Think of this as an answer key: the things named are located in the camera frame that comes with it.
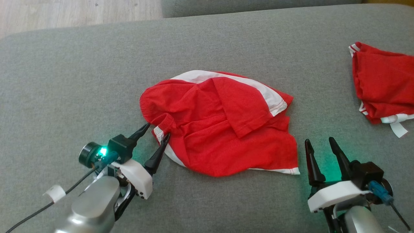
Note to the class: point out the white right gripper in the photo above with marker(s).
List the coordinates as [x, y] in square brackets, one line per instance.
[333, 194]

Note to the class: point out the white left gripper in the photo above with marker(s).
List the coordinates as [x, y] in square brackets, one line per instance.
[139, 178]

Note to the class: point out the red garment white stripes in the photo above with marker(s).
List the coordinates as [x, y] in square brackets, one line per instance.
[226, 142]

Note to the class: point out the red shorts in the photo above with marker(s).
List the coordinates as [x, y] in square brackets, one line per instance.
[381, 81]

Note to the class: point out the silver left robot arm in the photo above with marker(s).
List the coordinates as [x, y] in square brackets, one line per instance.
[93, 207]

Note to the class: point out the grey and yellow sofa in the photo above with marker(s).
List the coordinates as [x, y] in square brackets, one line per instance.
[81, 81]

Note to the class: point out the grey sofa seat cushion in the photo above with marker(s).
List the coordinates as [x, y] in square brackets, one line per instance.
[242, 6]

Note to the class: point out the yellow sofa backrest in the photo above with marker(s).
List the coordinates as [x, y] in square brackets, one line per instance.
[394, 1]

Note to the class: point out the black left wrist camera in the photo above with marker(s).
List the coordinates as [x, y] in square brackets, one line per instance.
[121, 145]

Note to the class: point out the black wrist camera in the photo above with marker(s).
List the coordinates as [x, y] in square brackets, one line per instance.
[368, 171]
[121, 145]

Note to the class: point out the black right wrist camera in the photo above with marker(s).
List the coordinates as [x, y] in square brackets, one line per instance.
[368, 171]

